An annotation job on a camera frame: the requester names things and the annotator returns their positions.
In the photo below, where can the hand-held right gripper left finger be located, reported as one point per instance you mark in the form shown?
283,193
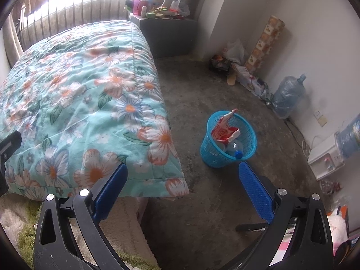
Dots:
112,191

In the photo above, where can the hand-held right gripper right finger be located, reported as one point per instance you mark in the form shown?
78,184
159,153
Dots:
253,191

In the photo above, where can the clear plastic bottle blue cap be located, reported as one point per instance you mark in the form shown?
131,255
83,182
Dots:
234,146

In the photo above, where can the blue plastic basket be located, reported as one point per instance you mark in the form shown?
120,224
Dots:
213,154

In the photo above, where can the large red white snack bag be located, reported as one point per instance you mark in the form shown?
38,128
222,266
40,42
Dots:
222,132

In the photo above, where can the green white fluffy rug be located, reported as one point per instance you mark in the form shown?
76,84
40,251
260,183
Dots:
126,230

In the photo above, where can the patterned bag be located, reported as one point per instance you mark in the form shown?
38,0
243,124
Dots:
330,186

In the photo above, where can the white water dispenser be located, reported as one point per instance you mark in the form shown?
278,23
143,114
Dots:
323,152

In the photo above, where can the pink white plush toy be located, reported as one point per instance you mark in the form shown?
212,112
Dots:
337,225

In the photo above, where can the floral turquoise blanket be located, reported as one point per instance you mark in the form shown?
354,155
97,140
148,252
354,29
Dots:
84,90

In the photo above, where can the clear water jug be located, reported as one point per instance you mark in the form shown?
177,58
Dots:
288,95

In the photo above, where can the beige curtain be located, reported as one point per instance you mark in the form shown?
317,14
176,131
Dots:
12,42

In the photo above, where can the blue water jug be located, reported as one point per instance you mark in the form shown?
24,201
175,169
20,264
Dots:
348,137

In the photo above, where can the white printed wrapper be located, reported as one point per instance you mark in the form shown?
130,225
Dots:
250,77

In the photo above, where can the beige shoe insole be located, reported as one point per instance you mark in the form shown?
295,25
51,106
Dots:
231,79

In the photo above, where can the dark box of scraps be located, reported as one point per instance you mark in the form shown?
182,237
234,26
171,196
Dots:
220,63

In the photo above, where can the translucent plastic bag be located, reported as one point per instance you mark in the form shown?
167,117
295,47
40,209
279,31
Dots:
236,50

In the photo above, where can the metal balcony railing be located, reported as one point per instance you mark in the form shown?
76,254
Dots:
70,14

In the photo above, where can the tall printed box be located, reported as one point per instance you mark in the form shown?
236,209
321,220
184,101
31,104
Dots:
264,45

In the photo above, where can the grey cabinet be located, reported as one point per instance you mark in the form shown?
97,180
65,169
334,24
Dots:
168,39

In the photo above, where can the small green box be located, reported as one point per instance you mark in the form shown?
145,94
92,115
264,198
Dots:
151,15

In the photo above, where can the small white bottle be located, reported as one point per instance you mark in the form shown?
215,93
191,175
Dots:
143,11

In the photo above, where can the pink bottle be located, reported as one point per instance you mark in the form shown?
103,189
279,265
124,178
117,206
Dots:
137,7

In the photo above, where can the pile of small packets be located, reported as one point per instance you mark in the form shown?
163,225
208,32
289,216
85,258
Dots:
168,13

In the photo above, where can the white plastic bag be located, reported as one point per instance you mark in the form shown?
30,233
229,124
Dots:
180,7

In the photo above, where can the wall socket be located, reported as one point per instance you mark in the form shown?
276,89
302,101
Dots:
321,117

